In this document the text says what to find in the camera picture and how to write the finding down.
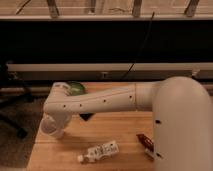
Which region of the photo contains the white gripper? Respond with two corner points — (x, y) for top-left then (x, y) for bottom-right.
(40, 114), (72, 131)

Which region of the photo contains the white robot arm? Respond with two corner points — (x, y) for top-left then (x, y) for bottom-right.
(41, 76), (213, 171)

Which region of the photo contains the green ceramic bowl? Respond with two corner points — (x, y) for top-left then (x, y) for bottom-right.
(69, 81), (86, 96)

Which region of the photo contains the black smartphone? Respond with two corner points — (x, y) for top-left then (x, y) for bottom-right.
(79, 113), (94, 121)

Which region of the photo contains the white plastic bottle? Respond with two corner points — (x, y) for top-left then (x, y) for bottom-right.
(77, 141), (119, 163)

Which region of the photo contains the dark red snack wrapper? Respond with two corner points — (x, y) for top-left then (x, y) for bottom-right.
(137, 134), (154, 152)

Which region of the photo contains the black hanging cable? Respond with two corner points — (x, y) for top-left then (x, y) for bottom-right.
(118, 11), (156, 82)

